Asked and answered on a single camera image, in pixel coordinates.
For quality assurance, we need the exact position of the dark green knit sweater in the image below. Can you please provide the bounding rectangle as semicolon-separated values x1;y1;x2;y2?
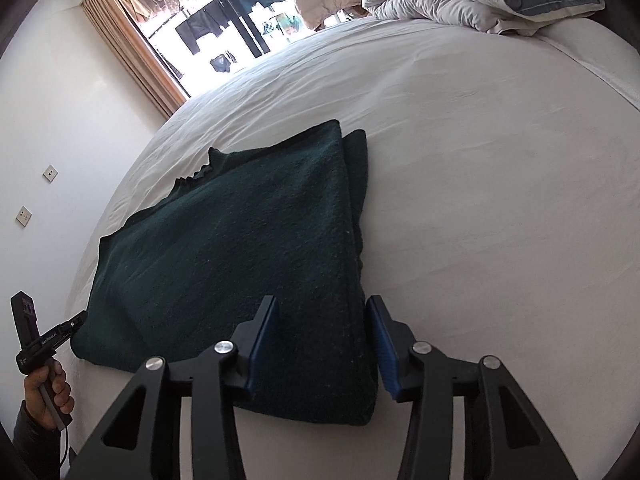
72;120;378;426

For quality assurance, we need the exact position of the left forearm dark sleeve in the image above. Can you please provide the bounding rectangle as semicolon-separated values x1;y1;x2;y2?
1;401;61;479

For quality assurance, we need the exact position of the left hand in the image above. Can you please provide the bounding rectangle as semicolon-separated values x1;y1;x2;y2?
24;360;75;430

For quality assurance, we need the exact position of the white bed sheet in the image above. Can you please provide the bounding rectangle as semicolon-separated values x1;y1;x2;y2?
94;20;639;479

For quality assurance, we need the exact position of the beige curtain left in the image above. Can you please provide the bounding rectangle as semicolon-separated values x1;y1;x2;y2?
80;0;186;119

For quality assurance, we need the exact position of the black framed window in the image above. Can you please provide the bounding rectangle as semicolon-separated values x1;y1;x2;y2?
110;0;367;99

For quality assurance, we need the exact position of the white pillow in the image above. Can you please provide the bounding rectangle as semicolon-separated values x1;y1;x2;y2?
536;18;640;110

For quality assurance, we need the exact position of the white wall socket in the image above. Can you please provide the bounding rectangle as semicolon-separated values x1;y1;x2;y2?
15;206;32;228
42;165;58;182

